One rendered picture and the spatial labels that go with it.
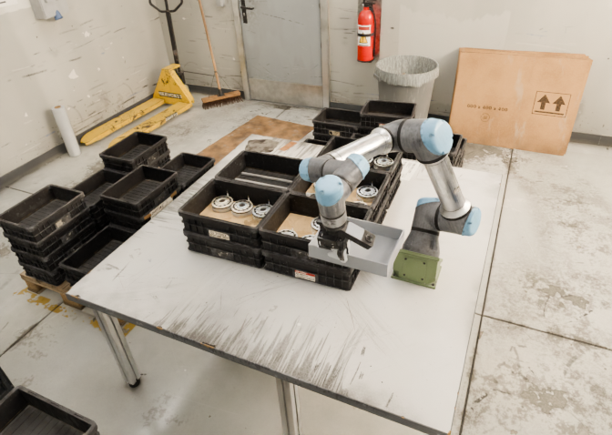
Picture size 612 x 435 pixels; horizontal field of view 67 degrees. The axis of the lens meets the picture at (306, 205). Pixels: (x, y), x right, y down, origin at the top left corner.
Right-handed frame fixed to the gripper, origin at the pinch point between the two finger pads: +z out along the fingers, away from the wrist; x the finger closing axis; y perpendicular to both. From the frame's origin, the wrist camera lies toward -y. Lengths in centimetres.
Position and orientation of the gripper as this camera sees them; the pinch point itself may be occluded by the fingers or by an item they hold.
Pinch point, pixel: (346, 257)
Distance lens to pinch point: 150.4
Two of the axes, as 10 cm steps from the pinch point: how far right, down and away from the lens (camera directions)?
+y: -9.3, -1.6, 3.2
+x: -3.3, 7.6, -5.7
